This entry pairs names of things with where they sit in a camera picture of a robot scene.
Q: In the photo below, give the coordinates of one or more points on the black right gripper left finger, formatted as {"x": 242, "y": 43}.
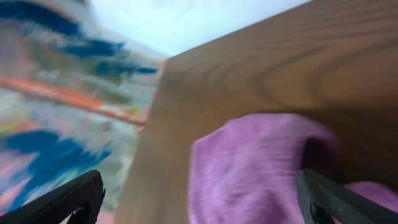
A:
{"x": 78, "y": 201}

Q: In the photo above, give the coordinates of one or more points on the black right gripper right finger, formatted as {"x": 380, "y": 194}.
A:
{"x": 322, "y": 200}

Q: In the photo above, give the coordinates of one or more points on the purple microfiber cloth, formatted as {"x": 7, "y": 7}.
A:
{"x": 247, "y": 171}

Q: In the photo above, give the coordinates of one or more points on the colourful patterned floor mat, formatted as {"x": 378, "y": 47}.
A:
{"x": 74, "y": 97}

